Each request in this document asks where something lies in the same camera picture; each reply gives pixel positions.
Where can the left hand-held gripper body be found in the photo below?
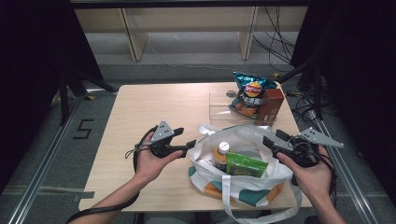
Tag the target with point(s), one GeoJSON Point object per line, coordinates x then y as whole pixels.
{"type": "Point", "coordinates": [162, 132]}

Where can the green snack packet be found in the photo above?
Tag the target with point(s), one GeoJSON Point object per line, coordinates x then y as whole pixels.
{"type": "Point", "coordinates": [246, 166]}

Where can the orange drink bottle white cap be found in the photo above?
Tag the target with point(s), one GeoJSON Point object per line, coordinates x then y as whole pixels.
{"type": "Point", "coordinates": [223, 147]}

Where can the brown cardboard box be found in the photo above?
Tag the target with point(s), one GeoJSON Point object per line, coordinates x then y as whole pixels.
{"type": "Point", "coordinates": [269, 105]}

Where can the blue potato chips bag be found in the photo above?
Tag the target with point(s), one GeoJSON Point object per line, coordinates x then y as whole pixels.
{"type": "Point", "coordinates": [249, 102]}

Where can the clear plastic tray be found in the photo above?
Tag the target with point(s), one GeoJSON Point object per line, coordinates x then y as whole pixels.
{"type": "Point", "coordinates": [219, 107]}

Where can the white canvas tote bag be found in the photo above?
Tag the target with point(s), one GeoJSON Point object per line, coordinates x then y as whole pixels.
{"type": "Point", "coordinates": [249, 186]}

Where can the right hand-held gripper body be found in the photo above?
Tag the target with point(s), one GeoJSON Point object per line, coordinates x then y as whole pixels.
{"type": "Point", "coordinates": [303, 152]}

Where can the metal floor rail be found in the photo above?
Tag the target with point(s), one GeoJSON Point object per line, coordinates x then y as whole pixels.
{"type": "Point", "coordinates": [40, 174]}
{"type": "Point", "coordinates": [351, 186]}

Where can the beige wooden desk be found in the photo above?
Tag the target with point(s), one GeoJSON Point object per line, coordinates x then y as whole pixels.
{"type": "Point", "coordinates": [186, 18]}

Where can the person's left hand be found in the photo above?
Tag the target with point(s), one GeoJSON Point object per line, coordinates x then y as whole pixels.
{"type": "Point", "coordinates": [149, 166]}

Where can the black curtain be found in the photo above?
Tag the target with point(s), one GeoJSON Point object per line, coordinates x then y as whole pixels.
{"type": "Point", "coordinates": [31, 62]}
{"type": "Point", "coordinates": [358, 62]}

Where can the person's right hand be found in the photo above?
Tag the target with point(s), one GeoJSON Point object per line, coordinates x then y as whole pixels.
{"type": "Point", "coordinates": [314, 180]}

